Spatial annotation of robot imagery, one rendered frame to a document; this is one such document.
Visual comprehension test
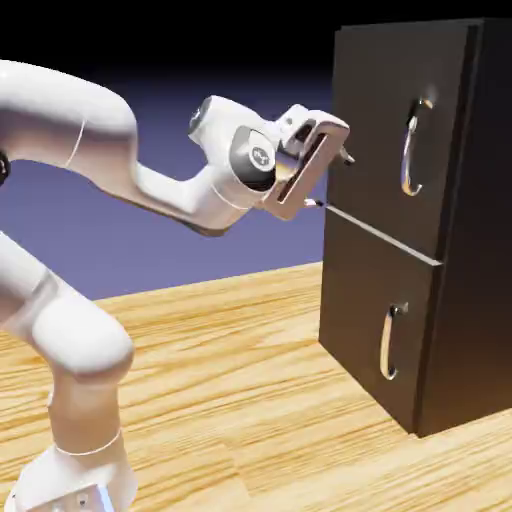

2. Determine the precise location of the curved metal handle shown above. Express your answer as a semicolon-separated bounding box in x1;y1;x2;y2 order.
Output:
400;95;435;198
378;301;410;382

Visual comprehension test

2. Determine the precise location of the dark wood cabinet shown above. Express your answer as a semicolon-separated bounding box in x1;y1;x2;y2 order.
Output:
318;17;512;439

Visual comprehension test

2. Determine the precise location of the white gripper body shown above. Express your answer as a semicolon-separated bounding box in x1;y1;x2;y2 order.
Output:
263;112;351;222

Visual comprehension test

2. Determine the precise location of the dark cabinet door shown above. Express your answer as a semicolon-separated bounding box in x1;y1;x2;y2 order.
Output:
318;207;443;434
325;25;481;262

